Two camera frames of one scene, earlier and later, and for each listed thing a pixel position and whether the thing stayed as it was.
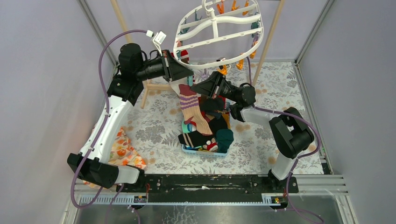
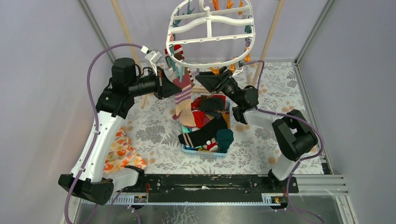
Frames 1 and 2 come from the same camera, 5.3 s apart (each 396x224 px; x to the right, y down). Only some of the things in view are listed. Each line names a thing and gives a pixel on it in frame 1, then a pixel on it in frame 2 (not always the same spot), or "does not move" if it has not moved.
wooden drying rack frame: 146,84 does not move
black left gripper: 167,65 -> 159,85
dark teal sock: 225,138 does not move
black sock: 207,104 does not move
